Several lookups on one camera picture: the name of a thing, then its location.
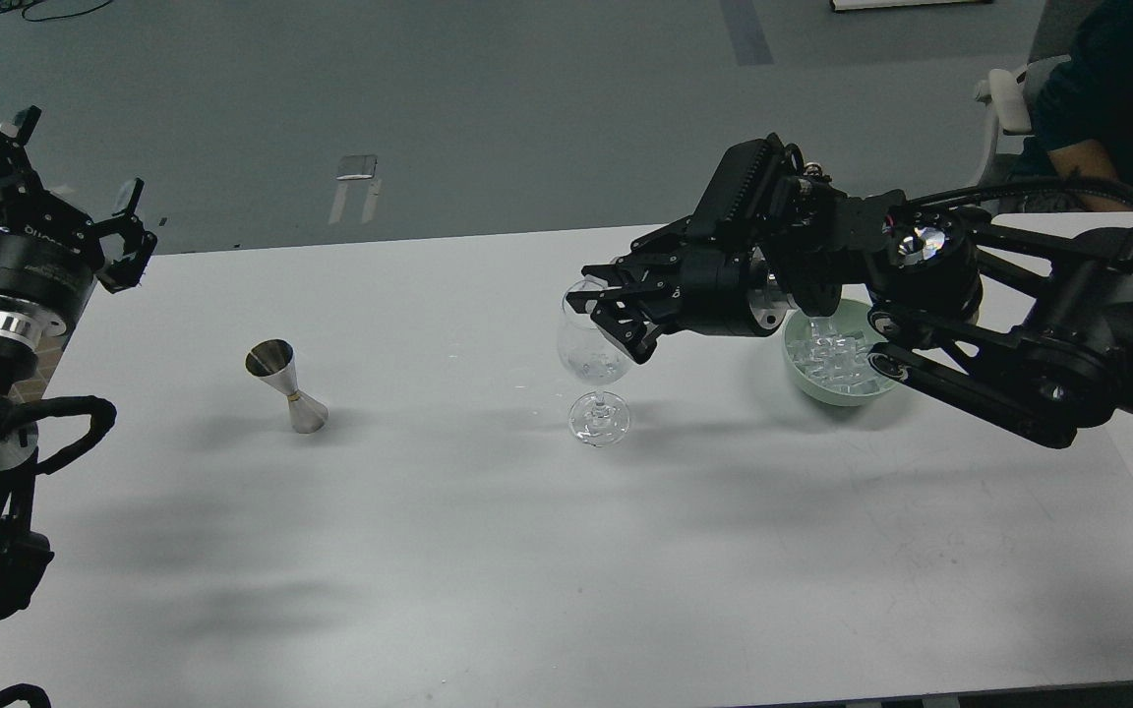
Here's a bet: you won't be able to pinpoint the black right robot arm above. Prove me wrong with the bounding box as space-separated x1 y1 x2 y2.
567 135 1133 447

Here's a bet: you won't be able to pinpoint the clear wine glass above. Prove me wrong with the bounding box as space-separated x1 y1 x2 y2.
557 278 632 447

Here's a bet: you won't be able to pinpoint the steel double jigger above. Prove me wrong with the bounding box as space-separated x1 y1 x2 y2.
244 339 329 435

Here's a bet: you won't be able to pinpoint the metal floor plate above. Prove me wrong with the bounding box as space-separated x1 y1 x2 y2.
334 153 380 181

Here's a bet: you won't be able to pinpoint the person in teal shirt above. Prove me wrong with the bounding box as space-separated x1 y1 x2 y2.
1010 1 1133 188

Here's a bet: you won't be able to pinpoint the grey chair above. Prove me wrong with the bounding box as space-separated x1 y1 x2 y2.
968 54 1070 187

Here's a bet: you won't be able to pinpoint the clear ice cubes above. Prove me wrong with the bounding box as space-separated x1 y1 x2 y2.
786 317 877 391

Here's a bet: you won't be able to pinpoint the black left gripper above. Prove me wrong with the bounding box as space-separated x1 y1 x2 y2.
0 106 157 335

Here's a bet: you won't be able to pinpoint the green bowl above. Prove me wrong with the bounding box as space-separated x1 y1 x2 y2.
782 299 898 407

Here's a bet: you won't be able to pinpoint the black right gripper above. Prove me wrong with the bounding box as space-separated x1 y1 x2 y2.
581 221 791 366

